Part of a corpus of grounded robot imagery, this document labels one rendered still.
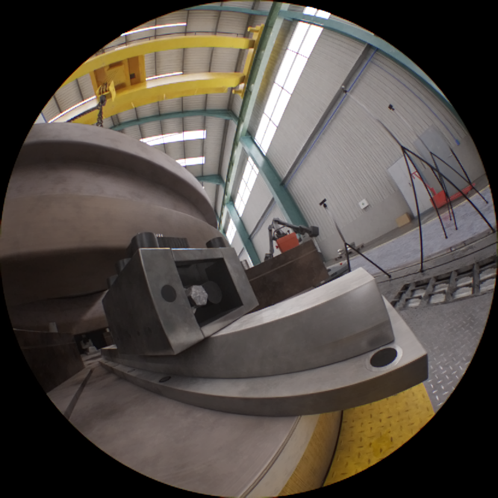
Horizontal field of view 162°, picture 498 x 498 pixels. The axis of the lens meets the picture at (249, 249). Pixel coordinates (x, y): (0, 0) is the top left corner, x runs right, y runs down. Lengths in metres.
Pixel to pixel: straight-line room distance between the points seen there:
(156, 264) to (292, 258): 1.30
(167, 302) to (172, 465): 0.30
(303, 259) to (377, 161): 6.64
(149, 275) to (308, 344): 0.30
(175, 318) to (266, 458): 0.28
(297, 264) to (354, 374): 1.35
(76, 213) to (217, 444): 0.82
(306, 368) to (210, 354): 0.21
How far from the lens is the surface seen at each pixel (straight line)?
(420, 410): 0.63
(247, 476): 0.27
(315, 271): 1.56
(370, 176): 7.94
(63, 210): 0.83
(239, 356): 0.35
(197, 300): 0.40
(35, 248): 0.77
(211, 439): 0.35
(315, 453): 0.47
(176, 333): 0.35
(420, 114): 7.40
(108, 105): 11.93
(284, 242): 1.56
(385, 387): 0.26
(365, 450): 0.59
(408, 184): 6.78
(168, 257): 0.39
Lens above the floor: 0.53
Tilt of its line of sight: 12 degrees up
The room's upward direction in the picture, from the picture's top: 24 degrees counter-clockwise
